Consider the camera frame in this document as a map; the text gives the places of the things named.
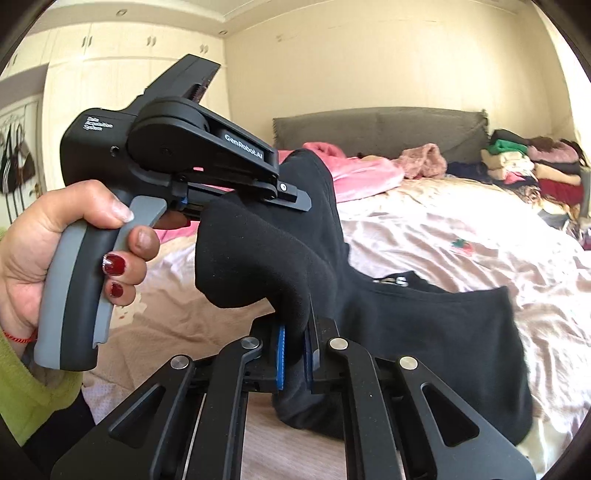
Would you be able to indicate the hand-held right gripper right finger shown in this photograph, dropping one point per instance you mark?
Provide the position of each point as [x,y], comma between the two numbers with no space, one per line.
[310,364]

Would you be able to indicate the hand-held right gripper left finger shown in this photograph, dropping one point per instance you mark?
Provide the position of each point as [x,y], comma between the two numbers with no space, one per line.
[280,360]

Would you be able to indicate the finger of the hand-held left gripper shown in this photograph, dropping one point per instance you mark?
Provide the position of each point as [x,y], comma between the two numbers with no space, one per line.
[286,196]

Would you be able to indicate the black sweater with orange cuffs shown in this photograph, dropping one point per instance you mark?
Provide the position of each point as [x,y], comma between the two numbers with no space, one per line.
[415,332]

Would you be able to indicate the person's left forearm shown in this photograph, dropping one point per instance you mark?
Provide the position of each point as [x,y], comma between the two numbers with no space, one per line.
[27,392]

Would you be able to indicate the pile of folded clothes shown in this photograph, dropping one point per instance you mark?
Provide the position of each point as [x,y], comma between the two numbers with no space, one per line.
[531,166]

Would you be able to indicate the person's left hand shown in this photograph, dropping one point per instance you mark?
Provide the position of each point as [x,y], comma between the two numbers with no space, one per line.
[32,249]

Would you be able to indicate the pink duvet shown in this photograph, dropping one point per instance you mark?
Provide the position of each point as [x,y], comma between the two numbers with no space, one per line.
[364,177]

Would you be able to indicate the grey padded headboard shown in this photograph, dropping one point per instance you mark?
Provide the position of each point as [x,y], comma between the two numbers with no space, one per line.
[369,134]

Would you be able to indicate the pink fuzzy garment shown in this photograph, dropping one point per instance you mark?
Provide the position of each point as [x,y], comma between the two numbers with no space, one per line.
[422,161]

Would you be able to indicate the hanging dark bag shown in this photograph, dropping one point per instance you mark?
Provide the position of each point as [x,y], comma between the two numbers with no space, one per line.
[16,161]

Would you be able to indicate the printed bed cover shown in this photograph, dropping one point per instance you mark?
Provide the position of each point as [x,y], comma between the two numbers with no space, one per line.
[461,226]

